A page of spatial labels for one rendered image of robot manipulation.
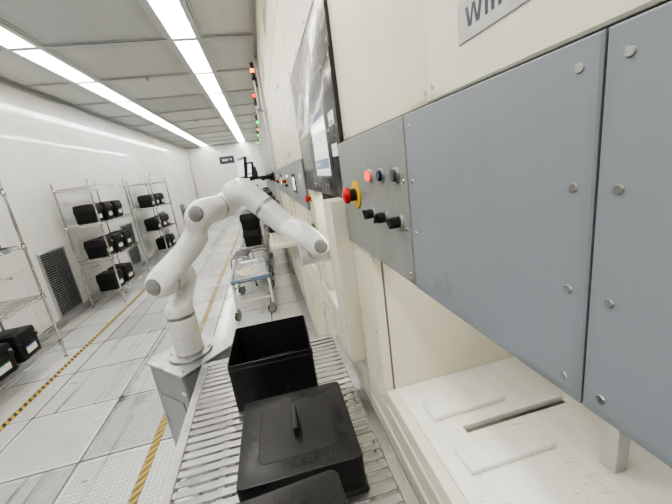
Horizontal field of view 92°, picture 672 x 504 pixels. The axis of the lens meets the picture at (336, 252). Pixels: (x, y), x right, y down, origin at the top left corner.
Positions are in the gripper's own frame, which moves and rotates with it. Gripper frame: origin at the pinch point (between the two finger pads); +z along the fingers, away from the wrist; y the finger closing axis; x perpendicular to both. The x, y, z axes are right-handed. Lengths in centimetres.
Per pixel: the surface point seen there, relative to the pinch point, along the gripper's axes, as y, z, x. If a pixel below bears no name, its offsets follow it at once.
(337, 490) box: 79, -39, -19
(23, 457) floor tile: -93, -215, -119
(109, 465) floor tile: -65, -155, -119
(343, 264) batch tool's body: 26.5, -21.0, 1.2
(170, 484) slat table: 42, -78, -44
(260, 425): 42, -53, -34
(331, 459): 59, -37, -34
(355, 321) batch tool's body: 26.5, -19.6, -18.3
